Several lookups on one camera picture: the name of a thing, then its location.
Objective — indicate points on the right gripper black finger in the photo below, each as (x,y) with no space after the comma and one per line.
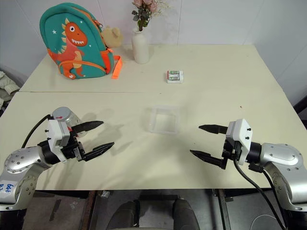
(212,129)
(207,157)

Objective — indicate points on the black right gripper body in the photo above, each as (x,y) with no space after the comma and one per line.
(230,151)

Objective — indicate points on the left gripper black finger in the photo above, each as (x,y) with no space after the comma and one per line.
(98,151)
(90,125)

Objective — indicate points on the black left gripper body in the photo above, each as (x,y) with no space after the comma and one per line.
(72,149)

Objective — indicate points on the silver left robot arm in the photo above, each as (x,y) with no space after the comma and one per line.
(22,159)

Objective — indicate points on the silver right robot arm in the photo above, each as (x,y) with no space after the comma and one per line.
(283,158)

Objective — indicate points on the clear plastic container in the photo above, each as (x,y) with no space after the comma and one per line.
(164,119)

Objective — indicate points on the dark rounded shape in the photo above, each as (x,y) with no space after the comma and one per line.
(185,213)

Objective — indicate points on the white battery charger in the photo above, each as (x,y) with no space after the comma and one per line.
(175,81)

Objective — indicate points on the green white battery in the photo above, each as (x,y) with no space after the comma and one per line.
(174,77)
(174,72)

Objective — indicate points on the white handwritten label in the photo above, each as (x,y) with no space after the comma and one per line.
(7,189)

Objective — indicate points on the black chair part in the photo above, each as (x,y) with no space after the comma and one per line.
(301,107)

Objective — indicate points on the teal dinosaur backpack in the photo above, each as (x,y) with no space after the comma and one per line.
(72,40)

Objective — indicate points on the beige cloth bundle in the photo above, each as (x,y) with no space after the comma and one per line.
(6,88)

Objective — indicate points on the beige teddy bear plush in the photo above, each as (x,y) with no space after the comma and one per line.
(112,36)

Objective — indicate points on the white ceramic vase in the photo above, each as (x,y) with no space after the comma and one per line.
(140,48)

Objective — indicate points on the pink flower bouquet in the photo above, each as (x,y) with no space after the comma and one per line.
(144,12)

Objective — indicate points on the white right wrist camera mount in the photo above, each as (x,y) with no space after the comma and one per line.
(241,136)

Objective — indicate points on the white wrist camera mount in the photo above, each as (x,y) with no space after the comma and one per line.
(54,134)
(241,136)

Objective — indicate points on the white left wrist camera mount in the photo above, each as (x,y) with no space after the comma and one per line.
(54,134)

